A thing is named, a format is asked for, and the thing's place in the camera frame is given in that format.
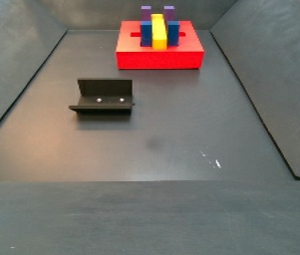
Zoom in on black angled fixture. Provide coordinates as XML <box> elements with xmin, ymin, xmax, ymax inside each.
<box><xmin>69</xmin><ymin>78</ymin><xmax>134</xmax><ymax>114</ymax></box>

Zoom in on red base board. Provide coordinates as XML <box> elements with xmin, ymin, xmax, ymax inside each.
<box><xmin>116</xmin><ymin>21</ymin><xmax>205</xmax><ymax>70</ymax></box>

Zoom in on yellow long bar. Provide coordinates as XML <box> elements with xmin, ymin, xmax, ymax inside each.
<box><xmin>151</xmin><ymin>14</ymin><xmax>167</xmax><ymax>50</ymax></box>

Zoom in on dark blue right block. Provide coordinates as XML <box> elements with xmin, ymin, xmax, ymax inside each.
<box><xmin>141</xmin><ymin>21</ymin><xmax>152</xmax><ymax>47</ymax></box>

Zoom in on dark blue block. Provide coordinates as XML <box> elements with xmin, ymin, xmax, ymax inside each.
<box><xmin>167</xmin><ymin>21</ymin><xmax>180</xmax><ymax>46</ymax></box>
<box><xmin>141</xmin><ymin>21</ymin><xmax>152</xmax><ymax>47</ymax></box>

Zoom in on dark blue left block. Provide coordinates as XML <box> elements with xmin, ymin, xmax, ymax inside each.
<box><xmin>167</xmin><ymin>21</ymin><xmax>180</xmax><ymax>46</ymax></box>

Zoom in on purple right block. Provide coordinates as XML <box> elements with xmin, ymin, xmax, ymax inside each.
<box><xmin>141</xmin><ymin>5</ymin><xmax>152</xmax><ymax>21</ymax></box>

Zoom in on purple block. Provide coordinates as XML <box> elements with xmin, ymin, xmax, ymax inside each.
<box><xmin>141</xmin><ymin>5</ymin><xmax>152</xmax><ymax>21</ymax></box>
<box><xmin>163</xmin><ymin>6</ymin><xmax>175</xmax><ymax>21</ymax></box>

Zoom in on purple left block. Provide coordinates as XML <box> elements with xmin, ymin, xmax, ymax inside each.
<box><xmin>163</xmin><ymin>6</ymin><xmax>175</xmax><ymax>21</ymax></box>

